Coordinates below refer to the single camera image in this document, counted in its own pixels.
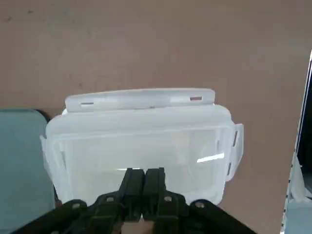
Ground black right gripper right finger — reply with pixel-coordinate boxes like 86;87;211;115
143;167;254;234

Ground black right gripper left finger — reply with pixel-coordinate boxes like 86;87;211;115
9;167;145;234

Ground translucent plastic container lid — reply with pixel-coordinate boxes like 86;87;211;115
40;87;244;207

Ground dark grey rectangular tray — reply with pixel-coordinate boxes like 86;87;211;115
0;108;58;210

